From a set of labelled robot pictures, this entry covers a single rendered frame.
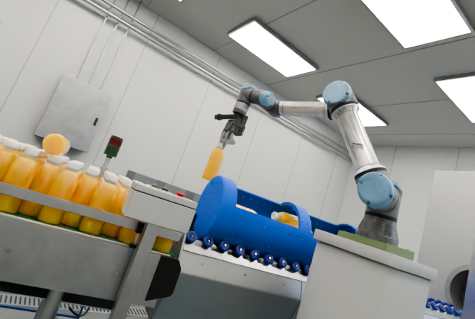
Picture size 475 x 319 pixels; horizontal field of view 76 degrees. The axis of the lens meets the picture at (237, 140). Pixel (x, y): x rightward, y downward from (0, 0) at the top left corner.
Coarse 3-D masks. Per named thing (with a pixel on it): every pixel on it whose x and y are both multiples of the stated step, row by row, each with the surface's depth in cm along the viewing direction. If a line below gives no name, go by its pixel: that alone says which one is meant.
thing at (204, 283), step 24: (192, 264) 115; (216, 264) 120; (192, 288) 115; (216, 288) 118; (240, 288) 122; (264, 288) 127; (288, 288) 132; (168, 312) 115; (192, 312) 118; (216, 312) 121; (240, 312) 125; (264, 312) 129; (288, 312) 133
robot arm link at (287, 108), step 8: (280, 104) 156; (288, 104) 153; (296, 104) 150; (304, 104) 148; (312, 104) 145; (320, 104) 143; (272, 112) 159; (280, 112) 156; (288, 112) 153; (296, 112) 150; (304, 112) 148; (312, 112) 145; (320, 112) 143; (328, 112) 139
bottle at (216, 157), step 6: (216, 150) 150; (222, 150) 151; (210, 156) 150; (216, 156) 148; (222, 156) 150; (210, 162) 149; (216, 162) 148; (210, 168) 148; (216, 168) 148; (204, 174) 148; (210, 174) 147; (216, 174) 149
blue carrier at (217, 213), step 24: (216, 192) 129; (240, 192) 148; (216, 216) 120; (240, 216) 123; (264, 216) 128; (312, 216) 164; (216, 240) 125; (240, 240) 126; (264, 240) 129; (288, 240) 133; (312, 240) 138; (288, 264) 144
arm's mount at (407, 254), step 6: (342, 234) 118; (348, 234) 116; (354, 234) 114; (354, 240) 113; (360, 240) 111; (366, 240) 110; (372, 240) 108; (372, 246) 107; (378, 246) 106; (384, 246) 104; (390, 246) 105; (396, 246) 107; (390, 252) 105; (396, 252) 107; (402, 252) 109; (408, 252) 111; (408, 258) 111
